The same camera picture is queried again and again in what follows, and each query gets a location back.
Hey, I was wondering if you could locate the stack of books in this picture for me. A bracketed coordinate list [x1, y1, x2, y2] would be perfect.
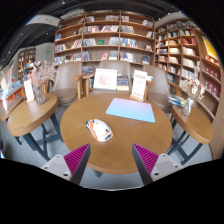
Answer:
[167, 94, 187, 108]

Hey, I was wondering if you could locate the glass vase with dried flowers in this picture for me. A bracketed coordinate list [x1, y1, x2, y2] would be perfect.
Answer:
[26, 60, 58, 106]
[179, 66, 206, 117]

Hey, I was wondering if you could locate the white framed floral picture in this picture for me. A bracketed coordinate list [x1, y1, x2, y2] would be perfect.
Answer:
[92, 68, 118, 92]

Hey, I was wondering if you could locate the round wooden side table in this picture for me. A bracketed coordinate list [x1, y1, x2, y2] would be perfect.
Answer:
[7, 92, 64, 161]
[166, 104, 214, 166]

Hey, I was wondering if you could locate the white and orange computer mouse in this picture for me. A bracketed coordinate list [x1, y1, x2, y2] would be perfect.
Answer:
[84, 118, 114, 143]

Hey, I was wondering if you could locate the blue-pink gradient mouse pad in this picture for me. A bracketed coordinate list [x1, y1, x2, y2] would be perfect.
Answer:
[105, 97, 156, 124]

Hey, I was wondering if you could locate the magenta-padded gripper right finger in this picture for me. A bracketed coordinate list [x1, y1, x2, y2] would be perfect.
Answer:
[131, 143, 184, 186]

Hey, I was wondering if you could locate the distant wooden bookshelf unit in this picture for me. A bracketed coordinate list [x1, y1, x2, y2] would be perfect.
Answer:
[16, 47, 37, 81]

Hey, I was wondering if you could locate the small white table sign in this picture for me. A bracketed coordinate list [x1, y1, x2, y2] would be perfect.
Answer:
[23, 79, 36, 103]

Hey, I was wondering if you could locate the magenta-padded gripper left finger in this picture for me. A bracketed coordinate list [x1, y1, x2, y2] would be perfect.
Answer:
[41, 143, 92, 185]

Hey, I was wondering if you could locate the beige armchair with wooden arms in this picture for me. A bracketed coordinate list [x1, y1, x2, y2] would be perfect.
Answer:
[81, 59, 133, 96]
[143, 63, 174, 113]
[49, 61, 84, 108]

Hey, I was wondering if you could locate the wide wooden bookshelf unit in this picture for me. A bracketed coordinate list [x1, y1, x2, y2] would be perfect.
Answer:
[53, 11, 156, 76]

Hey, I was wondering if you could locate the white sign in wooden base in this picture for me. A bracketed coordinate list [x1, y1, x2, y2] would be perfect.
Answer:
[129, 69, 149, 102]

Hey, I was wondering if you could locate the dark cover book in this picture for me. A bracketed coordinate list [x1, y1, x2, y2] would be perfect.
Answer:
[116, 74, 130, 92]

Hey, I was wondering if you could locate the angled wooden bookshelf unit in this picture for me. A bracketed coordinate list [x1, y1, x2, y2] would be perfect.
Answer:
[154, 18, 223, 121]

